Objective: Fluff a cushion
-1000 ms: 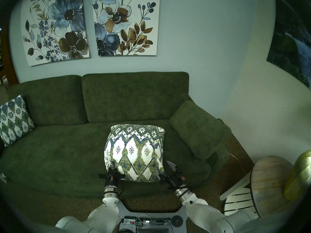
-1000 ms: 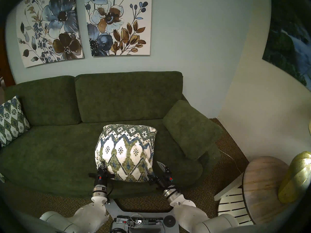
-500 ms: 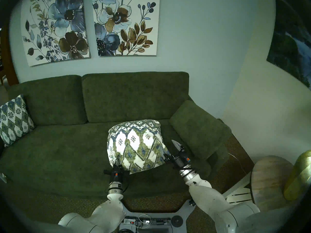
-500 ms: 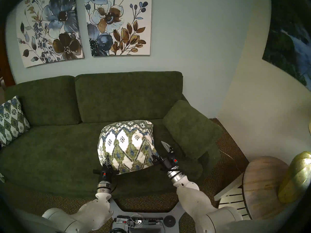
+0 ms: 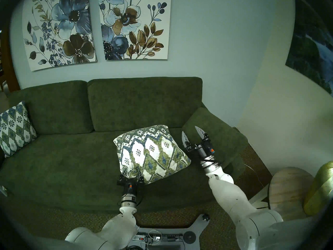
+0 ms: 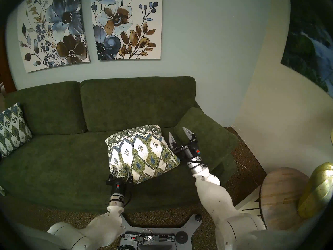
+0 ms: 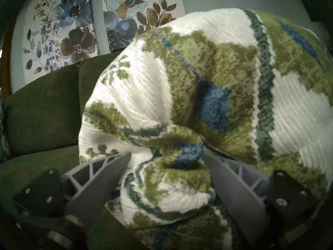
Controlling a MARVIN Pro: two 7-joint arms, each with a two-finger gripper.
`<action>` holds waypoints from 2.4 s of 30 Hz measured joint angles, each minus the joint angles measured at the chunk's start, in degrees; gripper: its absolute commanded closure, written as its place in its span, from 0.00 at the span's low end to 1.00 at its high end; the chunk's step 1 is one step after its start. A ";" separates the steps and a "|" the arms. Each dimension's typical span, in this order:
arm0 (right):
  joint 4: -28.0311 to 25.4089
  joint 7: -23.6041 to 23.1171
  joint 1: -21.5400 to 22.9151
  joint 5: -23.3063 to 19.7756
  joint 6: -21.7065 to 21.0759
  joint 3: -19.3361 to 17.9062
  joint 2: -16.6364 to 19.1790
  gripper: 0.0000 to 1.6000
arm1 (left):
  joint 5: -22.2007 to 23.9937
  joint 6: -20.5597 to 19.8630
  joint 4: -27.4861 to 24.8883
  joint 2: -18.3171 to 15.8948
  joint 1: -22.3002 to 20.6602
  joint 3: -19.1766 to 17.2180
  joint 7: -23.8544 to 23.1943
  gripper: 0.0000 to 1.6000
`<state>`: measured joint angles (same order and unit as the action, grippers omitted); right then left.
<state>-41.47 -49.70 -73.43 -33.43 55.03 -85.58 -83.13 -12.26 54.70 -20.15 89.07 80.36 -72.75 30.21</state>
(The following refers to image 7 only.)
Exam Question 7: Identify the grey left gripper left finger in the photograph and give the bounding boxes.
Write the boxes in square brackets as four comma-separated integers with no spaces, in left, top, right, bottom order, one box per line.
[13,152,132,232]

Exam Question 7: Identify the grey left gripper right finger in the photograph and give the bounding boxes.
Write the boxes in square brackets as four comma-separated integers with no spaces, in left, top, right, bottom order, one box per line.
[202,151,319,246]

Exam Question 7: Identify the dark green fabric sofa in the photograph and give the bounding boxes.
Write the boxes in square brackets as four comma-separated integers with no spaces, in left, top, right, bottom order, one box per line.
[0,50,146,250]

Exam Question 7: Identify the green blue patterned cushion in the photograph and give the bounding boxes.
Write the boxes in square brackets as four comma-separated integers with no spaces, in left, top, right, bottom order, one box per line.
[78,8,333,250]

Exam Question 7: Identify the brown wooden door frame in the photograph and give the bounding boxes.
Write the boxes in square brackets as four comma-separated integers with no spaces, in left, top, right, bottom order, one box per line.
[0,26,18,97]

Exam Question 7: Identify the brown leaf flower canvas painting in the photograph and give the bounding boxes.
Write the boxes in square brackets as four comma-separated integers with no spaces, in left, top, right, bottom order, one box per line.
[100,0,185,53]

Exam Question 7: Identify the blue flower canvas painting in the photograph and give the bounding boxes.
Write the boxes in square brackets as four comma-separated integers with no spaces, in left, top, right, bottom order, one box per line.
[22,0,99,75]

